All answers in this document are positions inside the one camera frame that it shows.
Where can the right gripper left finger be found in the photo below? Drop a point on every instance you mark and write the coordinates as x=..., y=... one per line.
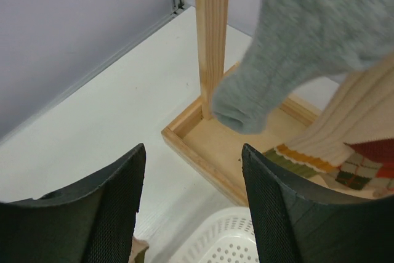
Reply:
x=91, y=220

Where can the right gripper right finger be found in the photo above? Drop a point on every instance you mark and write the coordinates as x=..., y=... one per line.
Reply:
x=296, y=220

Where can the beige striped sock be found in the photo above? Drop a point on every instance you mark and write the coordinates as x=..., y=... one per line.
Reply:
x=138, y=251
x=358, y=119

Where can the grey sock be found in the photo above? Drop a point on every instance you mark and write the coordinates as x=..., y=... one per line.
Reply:
x=296, y=41

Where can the white perforated plastic basket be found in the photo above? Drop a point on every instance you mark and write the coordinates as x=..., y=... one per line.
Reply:
x=226, y=236

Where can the argyle sock left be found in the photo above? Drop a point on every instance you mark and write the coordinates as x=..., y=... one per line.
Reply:
x=368, y=172

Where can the wooden clothes rack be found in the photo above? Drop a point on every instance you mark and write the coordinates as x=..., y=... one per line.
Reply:
x=208, y=146

